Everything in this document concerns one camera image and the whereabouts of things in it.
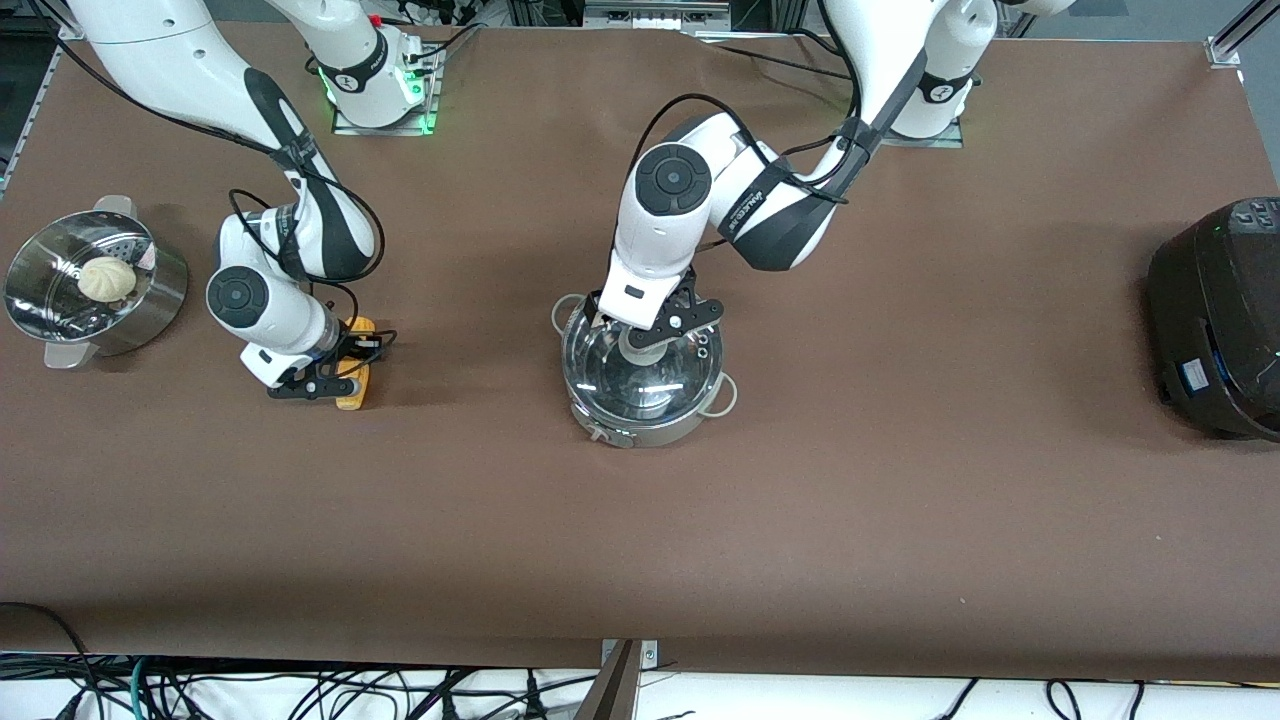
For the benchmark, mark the black rice cooker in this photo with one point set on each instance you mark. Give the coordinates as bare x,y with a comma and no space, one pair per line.
1220,330

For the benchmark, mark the white steamed bun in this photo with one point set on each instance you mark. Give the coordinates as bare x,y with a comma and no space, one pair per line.
106,280

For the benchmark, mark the yellow corn cob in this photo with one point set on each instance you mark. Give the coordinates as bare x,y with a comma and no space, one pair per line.
352,398

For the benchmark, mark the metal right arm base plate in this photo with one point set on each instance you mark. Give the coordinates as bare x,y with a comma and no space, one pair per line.
432,100

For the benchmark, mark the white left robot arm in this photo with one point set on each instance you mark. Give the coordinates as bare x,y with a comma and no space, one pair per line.
680,220

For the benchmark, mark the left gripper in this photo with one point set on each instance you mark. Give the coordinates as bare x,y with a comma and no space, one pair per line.
590,307

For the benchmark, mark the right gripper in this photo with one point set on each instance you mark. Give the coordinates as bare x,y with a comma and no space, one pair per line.
351,347

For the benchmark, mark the small metal mounting plate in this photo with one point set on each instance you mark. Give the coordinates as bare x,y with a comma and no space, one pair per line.
650,655

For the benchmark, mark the white red-print sticker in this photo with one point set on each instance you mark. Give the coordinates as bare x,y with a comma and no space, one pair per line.
146,258

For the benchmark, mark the glass lid with knob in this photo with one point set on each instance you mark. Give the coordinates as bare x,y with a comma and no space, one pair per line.
600,375

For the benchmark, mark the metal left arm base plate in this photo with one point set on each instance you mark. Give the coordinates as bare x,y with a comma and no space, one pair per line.
940,142

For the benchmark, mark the brown camera stand strut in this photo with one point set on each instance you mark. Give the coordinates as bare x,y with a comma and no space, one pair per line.
610,690

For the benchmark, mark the steel steamer pot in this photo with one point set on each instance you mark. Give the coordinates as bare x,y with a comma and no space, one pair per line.
160,300

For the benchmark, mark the table edge metal rail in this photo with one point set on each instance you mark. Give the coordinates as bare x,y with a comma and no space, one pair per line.
30,120

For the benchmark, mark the aluminium frame profile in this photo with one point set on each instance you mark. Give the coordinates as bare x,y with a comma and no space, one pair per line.
70,30
1240,35

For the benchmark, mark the grey power strip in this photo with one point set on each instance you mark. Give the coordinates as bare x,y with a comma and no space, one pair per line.
655,14

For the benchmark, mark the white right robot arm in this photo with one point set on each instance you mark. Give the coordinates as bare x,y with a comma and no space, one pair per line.
150,40

